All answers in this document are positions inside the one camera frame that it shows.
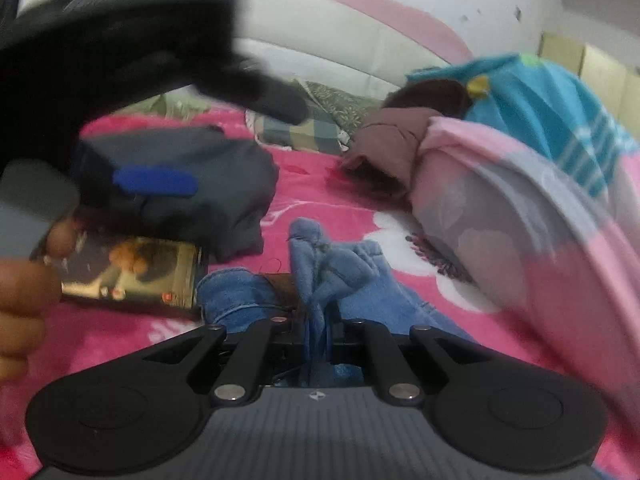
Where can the smartphone with lit screen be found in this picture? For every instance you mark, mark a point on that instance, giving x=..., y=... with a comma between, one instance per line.
x=140, y=270

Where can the pink floral fleece blanket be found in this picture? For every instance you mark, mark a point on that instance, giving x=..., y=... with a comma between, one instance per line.
x=310, y=180

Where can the pink and teal printed quilt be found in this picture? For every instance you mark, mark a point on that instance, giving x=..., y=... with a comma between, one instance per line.
x=525, y=210

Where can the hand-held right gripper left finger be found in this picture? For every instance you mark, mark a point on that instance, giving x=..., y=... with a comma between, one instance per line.
x=265, y=345

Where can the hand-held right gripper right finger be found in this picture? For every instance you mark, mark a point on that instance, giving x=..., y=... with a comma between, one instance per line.
x=372, y=347

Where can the pale yellow wardrobe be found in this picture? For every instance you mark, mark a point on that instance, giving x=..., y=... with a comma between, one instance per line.
x=600, y=75

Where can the dark grey cloth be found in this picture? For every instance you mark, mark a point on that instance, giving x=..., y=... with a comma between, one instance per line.
x=225, y=185

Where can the pink and cream padded headboard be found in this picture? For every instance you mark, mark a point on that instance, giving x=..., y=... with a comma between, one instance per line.
x=325, y=45

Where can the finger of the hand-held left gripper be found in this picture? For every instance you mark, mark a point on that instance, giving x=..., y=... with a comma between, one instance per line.
x=270, y=100
x=155, y=183

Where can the brown cloth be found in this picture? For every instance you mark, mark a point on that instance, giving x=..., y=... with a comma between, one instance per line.
x=390, y=145

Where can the person's left hand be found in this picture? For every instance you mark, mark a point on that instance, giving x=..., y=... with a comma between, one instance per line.
x=25, y=290

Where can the light blue jeans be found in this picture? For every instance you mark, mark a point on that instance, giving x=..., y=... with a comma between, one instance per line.
x=360, y=280

